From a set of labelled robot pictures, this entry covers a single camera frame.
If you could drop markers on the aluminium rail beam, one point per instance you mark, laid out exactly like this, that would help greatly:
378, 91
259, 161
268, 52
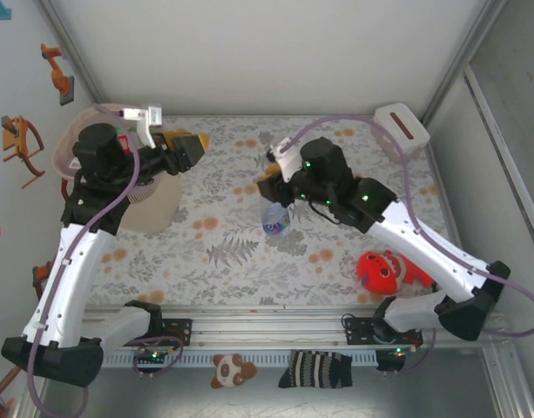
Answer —
271, 333

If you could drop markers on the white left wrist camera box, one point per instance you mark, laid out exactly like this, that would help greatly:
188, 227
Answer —
153, 117

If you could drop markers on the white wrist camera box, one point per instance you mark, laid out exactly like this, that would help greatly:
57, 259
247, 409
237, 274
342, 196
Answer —
288, 163
153, 117

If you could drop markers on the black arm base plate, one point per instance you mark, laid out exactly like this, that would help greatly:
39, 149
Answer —
181, 331
356, 331

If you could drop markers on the black white striped sock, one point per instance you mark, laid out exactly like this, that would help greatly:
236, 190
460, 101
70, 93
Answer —
314, 370

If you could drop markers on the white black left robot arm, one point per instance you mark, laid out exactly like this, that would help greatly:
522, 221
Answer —
70, 278

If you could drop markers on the brown white panda plush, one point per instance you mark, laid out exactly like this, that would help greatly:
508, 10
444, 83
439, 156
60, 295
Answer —
226, 370

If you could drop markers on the orange claw gripper wall sticker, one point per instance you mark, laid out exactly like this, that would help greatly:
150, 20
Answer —
14, 139

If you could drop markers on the crushed bottle colourful label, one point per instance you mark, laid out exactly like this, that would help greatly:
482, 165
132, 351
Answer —
275, 220

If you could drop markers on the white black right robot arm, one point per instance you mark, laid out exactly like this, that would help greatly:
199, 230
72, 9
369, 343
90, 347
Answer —
423, 244

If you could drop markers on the small circuit board with LEDs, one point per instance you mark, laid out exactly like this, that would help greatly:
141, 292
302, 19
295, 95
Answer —
390, 359
152, 357

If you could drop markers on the aluminium frame post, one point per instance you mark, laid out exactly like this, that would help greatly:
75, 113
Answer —
471, 43
72, 48

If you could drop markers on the teal wall sticker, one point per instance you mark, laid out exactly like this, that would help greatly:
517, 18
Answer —
3, 9

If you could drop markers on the beige mesh waste bin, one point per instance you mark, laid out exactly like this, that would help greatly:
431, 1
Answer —
157, 209

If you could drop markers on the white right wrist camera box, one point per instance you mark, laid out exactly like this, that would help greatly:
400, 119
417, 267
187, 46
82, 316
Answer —
288, 163

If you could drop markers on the pink plastic bin liner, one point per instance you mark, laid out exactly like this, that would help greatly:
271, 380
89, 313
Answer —
64, 152

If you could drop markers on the red fish plush toy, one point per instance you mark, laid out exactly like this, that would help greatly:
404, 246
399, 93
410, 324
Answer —
377, 272

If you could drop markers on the white pink tissue box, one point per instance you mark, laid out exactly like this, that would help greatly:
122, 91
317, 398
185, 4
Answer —
386, 114

